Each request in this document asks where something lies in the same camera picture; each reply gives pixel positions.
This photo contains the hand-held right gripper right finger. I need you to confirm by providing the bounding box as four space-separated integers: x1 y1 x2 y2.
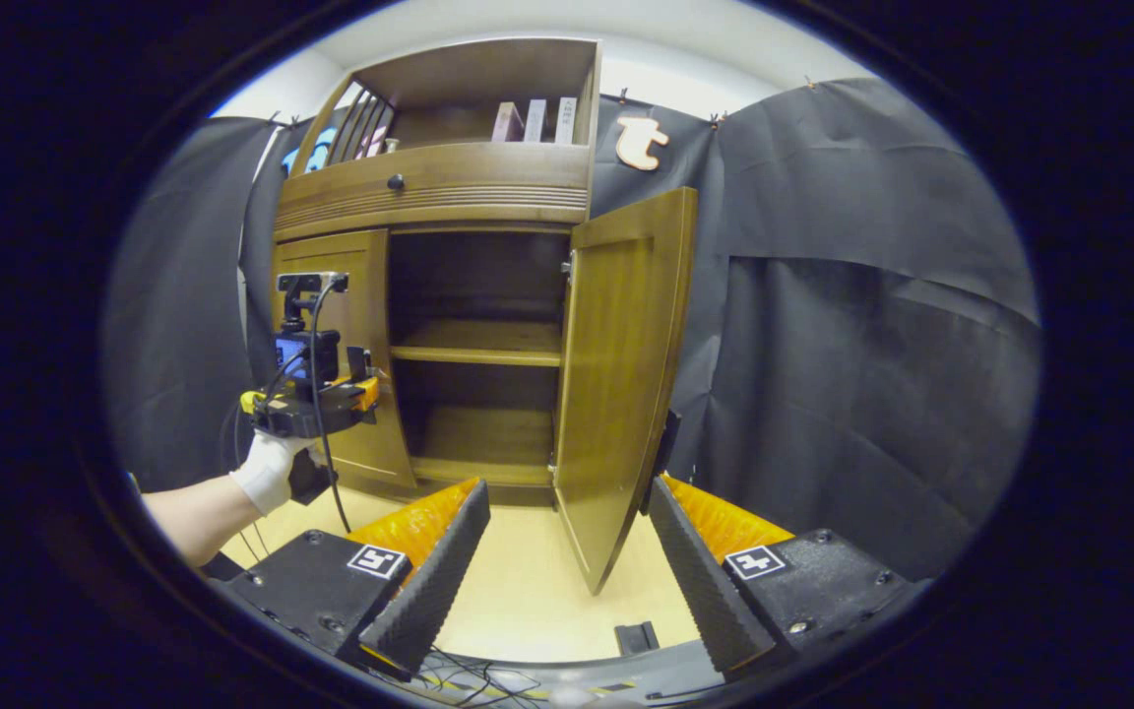
648 476 922 682

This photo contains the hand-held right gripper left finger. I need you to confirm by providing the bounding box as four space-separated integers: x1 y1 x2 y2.
222 480 494 683

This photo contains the wooden double-door shoe cabinet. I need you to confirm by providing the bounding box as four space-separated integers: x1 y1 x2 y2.
270 37 602 508

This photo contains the wooden drawer with black knob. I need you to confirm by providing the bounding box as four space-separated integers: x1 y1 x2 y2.
274 143 593 242

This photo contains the black backdrop cloth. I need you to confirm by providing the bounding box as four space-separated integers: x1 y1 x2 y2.
104 79 1040 582

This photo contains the black cable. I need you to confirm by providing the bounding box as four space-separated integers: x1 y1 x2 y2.
309 281 353 535

